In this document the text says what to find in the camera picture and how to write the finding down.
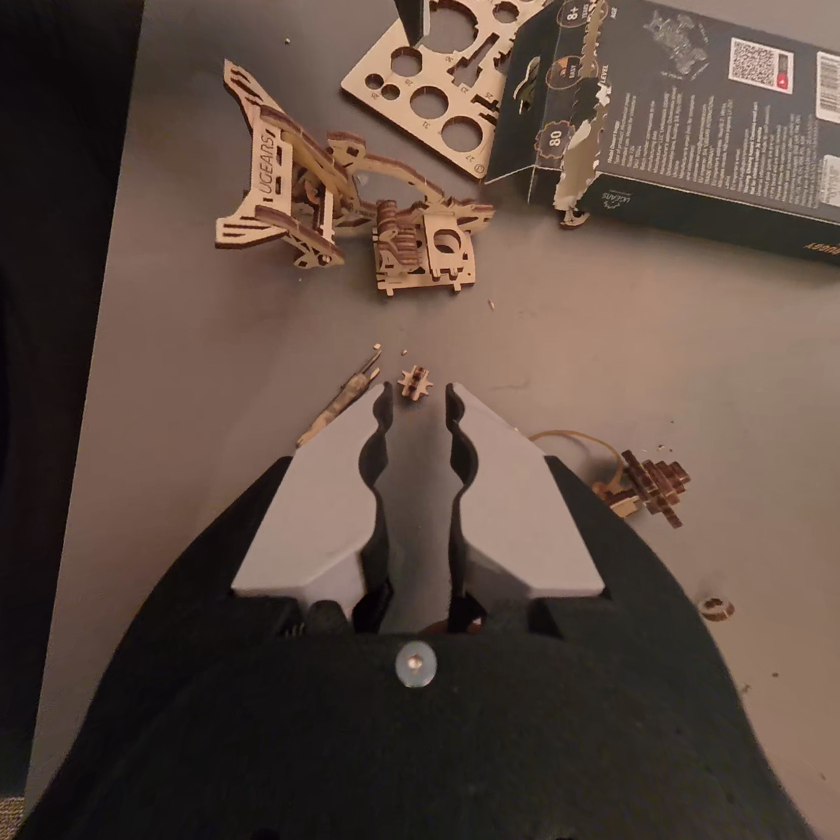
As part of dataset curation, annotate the thin wooden lever part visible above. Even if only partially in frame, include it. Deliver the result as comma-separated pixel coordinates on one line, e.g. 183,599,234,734
295,346,383,448

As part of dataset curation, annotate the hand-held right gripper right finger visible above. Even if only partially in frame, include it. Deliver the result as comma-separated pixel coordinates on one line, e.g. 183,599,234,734
445,382,606,632

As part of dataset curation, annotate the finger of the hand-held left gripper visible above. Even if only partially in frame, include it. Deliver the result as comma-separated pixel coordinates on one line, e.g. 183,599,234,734
392,0,432,48

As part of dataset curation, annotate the person's dark clothing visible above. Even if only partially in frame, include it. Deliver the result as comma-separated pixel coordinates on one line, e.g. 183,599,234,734
0,0,144,808

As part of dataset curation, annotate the laser-cut plywood part sheet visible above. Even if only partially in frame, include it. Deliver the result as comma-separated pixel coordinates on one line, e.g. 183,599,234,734
340,0,549,178

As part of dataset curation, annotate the black cardboard box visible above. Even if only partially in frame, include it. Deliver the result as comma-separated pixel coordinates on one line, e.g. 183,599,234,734
484,0,840,269

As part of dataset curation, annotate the stepped wooden gear stack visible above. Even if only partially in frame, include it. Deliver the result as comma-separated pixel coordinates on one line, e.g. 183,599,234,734
592,449,693,529

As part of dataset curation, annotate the wooden buggy model assembly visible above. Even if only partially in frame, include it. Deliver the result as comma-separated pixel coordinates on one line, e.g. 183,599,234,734
215,59,496,298

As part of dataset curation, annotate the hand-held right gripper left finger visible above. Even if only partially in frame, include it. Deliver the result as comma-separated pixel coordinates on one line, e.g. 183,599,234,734
230,382,395,632

